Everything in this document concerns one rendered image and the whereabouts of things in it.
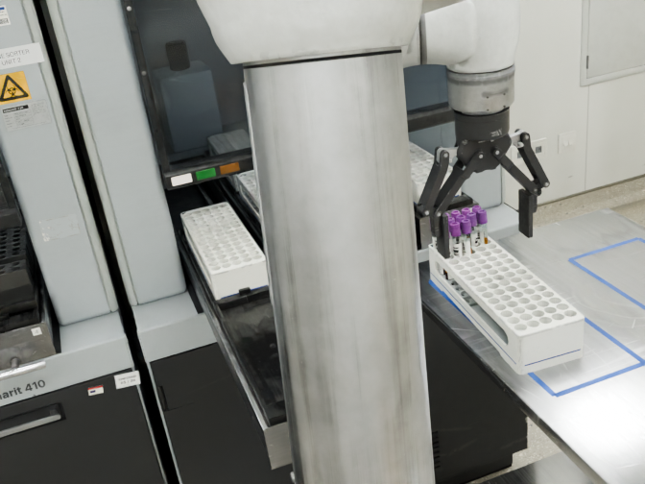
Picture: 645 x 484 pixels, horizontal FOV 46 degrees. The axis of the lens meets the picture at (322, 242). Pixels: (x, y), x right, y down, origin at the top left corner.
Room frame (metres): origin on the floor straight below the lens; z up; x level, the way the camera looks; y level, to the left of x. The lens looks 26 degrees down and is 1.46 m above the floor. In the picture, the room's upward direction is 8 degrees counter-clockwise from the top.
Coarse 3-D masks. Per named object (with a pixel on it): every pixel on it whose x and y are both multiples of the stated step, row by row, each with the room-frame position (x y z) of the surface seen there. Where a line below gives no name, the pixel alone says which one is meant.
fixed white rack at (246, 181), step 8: (240, 176) 1.57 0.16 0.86; (248, 176) 1.56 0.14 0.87; (240, 184) 1.55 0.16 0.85; (248, 184) 1.51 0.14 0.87; (240, 192) 1.57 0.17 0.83; (248, 192) 1.48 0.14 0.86; (256, 192) 1.47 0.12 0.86; (248, 200) 1.51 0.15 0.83; (256, 200) 1.42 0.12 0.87; (256, 208) 1.51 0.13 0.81; (256, 216) 1.44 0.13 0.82
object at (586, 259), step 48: (528, 240) 1.18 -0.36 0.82; (576, 240) 1.15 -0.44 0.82; (624, 240) 1.13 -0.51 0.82; (432, 288) 1.06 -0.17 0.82; (576, 288) 1.00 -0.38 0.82; (624, 288) 0.98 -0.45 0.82; (480, 336) 0.91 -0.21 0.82; (624, 336) 0.86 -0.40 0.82; (528, 384) 0.78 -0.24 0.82; (576, 384) 0.77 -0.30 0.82; (624, 384) 0.76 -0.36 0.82; (576, 432) 0.68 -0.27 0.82; (624, 432) 0.67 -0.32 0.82; (528, 480) 1.15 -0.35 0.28; (576, 480) 1.13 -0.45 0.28; (624, 480) 0.60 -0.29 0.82
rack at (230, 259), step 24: (192, 216) 1.38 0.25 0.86; (216, 216) 1.36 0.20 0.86; (192, 240) 1.29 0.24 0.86; (216, 240) 1.26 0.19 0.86; (240, 240) 1.24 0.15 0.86; (216, 264) 1.17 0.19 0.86; (240, 264) 1.15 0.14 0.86; (264, 264) 1.15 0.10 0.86; (216, 288) 1.12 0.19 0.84; (240, 288) 1.13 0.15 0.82
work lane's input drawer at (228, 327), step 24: (192, 264) 1.29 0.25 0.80; (264, 288) 1.14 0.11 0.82; (216, 312) 1.10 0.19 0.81; (240, 312) 1.09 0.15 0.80; (264, 312) 1.08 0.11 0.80; (216, 336) 1.08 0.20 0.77; (240, 336) 1.02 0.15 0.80; (264, 336) 1.01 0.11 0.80; (240, 360) 0.94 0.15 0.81; (264, 360) 0.94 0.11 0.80; (240, 384) 0.91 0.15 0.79; (264, 384) 0.88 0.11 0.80; (264, 408) 0.81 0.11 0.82; (264, 432) 0.78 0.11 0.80; (288, 432) 0.79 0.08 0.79; (288, 456) 0.79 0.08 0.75
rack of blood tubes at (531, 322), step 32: (480, 256) 1.03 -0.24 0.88; (512, 256) 1.02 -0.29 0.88; (448, 288) 1.02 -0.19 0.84; (480, 288) 0.94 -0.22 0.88; (512, 288) 0.93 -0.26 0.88; (544, 288) 0.92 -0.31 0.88; (480, 320) 0.91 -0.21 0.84; (512, 320) 0.85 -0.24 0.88; (544, 320) 0.84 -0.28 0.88; (576, 320) 0.82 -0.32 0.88; (512, 352) 0.82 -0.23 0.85; (544, 352) 0.81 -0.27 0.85; (576, 352) 0.82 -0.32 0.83
